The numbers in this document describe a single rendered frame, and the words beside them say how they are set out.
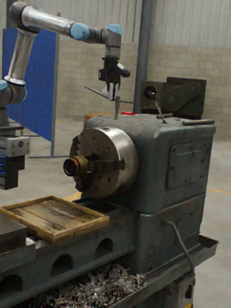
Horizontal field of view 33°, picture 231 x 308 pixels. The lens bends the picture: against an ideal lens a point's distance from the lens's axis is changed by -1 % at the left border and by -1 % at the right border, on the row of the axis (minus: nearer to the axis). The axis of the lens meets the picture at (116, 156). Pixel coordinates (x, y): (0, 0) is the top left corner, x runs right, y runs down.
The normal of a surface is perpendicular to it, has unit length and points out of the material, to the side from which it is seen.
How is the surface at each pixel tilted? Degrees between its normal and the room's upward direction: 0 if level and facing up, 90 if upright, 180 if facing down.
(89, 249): 88
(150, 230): 90
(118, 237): 88
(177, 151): 90
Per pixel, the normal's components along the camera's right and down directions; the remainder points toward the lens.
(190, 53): -0.40, 0.16
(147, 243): 0.75, 0.19
